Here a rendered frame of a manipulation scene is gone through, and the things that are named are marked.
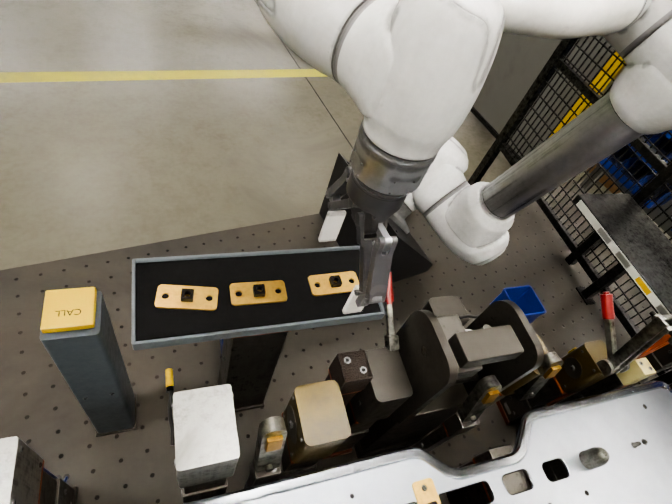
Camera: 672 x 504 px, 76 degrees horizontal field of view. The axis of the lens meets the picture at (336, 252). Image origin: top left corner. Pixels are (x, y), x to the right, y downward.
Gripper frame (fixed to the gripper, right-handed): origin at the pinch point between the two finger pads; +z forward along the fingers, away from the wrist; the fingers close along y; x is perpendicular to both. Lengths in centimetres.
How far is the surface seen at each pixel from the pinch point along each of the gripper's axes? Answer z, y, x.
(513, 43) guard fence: 51, -196, 200
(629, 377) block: 17, 24, 64
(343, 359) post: 10.0, 10.6, 0.0
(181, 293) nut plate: 2.9, -0.6, -23.4
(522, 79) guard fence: 64, -175, 204
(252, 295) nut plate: 3.8, 0.5, -13.5
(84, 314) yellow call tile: 4.1, 0.2, -35.6
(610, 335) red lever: 10, 16, 57
